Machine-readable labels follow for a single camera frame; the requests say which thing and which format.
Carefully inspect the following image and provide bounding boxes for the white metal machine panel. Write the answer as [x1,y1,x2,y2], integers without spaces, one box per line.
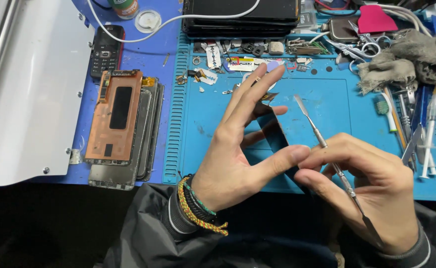
[0,0,96,187]

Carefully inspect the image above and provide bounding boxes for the grey eraser block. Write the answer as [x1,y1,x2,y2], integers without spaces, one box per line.
[268,41,285,56]

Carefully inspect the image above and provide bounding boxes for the white cable bundle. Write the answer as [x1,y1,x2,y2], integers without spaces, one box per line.
[380,3,433,38]

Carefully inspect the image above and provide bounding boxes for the grey cloth rag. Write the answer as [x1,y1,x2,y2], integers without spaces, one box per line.
[356,28,436,96]

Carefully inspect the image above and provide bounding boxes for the blue silicone repair mat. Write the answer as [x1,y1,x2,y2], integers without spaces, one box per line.
[162,11,436,202]

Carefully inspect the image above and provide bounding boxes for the clear round lid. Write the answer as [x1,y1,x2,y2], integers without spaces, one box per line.
[134,10,162,34]

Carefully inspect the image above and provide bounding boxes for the brown phone back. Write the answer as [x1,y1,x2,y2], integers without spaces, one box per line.
[327,16,360,43]

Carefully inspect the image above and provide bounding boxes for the wooden handle brush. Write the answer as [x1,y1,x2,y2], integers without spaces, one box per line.
[383,86,409,150]

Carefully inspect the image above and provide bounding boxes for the metal spudger tool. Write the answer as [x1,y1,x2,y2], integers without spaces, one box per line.
[293,94,385,249]

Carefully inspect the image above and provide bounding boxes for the red wire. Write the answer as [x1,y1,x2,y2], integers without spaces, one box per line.
[314,0,351,11]

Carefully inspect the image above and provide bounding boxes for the dark phone screen glass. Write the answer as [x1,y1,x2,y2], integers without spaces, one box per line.
[253,101,313,196]

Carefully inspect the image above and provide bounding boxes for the stack of black phones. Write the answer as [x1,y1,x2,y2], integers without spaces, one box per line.
[182,0,301,39]

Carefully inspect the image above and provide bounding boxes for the grey phone display panel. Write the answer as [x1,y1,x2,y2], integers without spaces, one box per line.
[88,89,152,191]
[138,79,159,180]
[145,83,165,182]

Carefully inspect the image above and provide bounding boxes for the person's left hand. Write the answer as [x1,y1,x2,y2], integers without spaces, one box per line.
[191,63,312,213]

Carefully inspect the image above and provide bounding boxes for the clear plastic syringe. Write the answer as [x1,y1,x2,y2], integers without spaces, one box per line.
[418,84,436,179]

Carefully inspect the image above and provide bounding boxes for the black keypad phone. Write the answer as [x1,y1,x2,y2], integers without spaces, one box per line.
[90,25,125,79]

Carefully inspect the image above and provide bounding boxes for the black cord bracelet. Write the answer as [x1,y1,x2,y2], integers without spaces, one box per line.
[182,174,217,224]

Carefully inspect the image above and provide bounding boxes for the silver tweezers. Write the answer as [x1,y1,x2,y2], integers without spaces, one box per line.
[401,123,424,167]

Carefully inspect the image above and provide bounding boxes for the silver scissors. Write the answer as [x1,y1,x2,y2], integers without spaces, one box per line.
[324,37,381,61]

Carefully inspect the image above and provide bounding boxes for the copper-backed phone display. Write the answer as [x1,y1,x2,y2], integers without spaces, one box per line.
[84,69,144,167]

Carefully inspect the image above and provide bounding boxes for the white green toothbrush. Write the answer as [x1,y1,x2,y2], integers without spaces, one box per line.
[374,92,398,133]

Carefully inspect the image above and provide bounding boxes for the pink triangular pick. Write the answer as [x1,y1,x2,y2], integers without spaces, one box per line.
[357,4,399,35]

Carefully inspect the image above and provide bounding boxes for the blue handle tool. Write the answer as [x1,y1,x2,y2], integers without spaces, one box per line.
[412,86,431,132]

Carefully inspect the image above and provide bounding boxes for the blue plastic box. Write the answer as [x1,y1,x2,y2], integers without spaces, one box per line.
[417,9,436,36]

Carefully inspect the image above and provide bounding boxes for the white yellow label card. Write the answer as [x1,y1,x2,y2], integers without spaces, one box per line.
[227,56,256,72]

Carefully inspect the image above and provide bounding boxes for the black small phone parts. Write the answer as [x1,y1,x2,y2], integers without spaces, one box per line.
[239,42,266,57]

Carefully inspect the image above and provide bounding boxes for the green circuit board parts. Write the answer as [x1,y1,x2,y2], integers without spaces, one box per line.
[285,37,331,56]

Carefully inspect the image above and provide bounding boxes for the silver forceps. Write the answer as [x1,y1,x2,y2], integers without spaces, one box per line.
[348,20,392,49]

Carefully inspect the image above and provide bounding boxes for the person's right hand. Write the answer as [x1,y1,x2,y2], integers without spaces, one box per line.
[294,132,420,256]

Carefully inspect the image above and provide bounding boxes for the razor blade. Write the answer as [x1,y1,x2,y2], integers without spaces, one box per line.
[205,45,222,70]
[199,68,219,86]

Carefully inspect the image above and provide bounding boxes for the yellow orange braided bracelet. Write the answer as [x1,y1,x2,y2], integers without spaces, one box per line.
[177,177,229,236]

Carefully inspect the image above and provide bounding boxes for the green label bottle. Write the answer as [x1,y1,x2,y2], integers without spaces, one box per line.
[108,0,140,20]

